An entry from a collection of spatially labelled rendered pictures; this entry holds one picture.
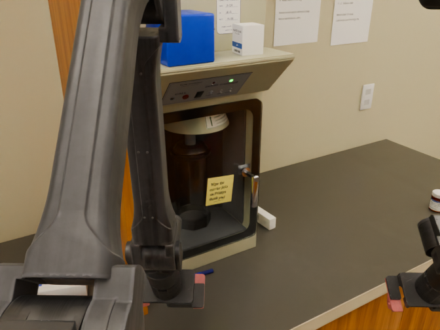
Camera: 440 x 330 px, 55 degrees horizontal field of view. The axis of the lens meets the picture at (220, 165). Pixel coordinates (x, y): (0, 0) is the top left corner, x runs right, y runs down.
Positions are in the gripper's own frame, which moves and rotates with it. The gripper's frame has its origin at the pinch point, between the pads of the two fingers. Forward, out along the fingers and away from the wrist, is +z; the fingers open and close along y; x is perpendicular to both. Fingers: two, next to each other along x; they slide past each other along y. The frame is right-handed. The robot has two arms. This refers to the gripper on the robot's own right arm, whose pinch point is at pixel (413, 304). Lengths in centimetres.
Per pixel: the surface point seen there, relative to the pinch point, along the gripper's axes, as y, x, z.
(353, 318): 4.6, -5.1, 28.3
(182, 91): 48, -34, -27
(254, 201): 31.7, -27.2, 4.9
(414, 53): -47, -129, 41
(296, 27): 14, -104, 9
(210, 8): 42, -51, -35
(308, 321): 19.7, 0.4, 12.2
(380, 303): -4.3, -10.0, 30.7
